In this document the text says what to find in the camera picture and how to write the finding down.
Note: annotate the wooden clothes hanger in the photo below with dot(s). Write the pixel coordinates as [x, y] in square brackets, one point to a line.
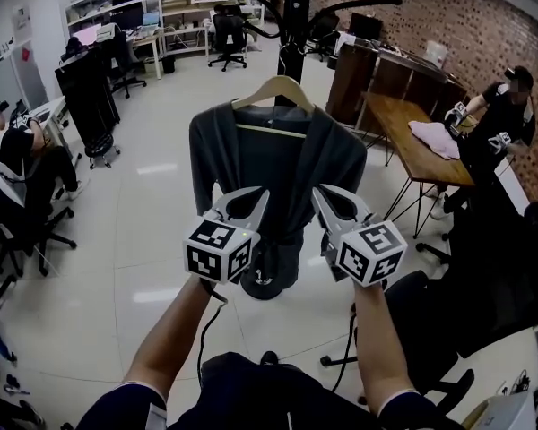
[291, 88]

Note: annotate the person's dark shirt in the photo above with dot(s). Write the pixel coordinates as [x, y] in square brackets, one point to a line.
[251, 401]

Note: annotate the person's right forearm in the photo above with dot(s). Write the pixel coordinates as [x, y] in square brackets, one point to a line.
[379, 352]

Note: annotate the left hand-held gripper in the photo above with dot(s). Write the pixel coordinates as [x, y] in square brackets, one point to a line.
[208, 251]

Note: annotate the person's black shoe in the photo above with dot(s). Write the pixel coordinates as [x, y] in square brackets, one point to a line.
[269, 357]

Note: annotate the black round stool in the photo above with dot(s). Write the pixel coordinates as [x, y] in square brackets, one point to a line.
[101, 143]

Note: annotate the white box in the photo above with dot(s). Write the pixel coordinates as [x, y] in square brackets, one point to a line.
[502, 412]

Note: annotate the wooden table with metal legs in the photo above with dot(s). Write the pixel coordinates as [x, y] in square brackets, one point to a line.
[408, 150]

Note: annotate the black computer monitor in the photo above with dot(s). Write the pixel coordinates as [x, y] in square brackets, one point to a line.
[126, 16]

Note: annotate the black coat rack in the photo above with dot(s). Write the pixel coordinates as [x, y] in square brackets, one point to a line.
[291, 25]

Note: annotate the white low cabinet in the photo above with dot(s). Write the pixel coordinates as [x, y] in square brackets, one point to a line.
[13, 81]

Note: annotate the black office chair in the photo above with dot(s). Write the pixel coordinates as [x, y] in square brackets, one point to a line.
[18, 240]
[426, 329]
[502, 276]
[228, 36]

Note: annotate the dark wooden cabinet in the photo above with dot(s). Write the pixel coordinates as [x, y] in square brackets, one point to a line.
[358, 79]

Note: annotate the pink cloth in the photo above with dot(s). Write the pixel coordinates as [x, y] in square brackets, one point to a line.
[437, 139]

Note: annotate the person's left forearm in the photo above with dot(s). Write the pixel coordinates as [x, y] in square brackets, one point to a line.
[170, 338]

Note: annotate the white desk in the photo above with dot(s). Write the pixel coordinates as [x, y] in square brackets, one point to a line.
[54, 114]

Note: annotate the black folding panel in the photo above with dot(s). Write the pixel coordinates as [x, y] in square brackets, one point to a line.
[87, 92]

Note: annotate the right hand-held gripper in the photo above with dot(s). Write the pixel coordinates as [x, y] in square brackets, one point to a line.
[370, 253]

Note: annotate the black waste bin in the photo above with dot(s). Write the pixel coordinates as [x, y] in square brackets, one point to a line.
[168, 64]

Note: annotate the dark grey clothing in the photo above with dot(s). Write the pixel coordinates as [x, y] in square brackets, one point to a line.
[273, 164]

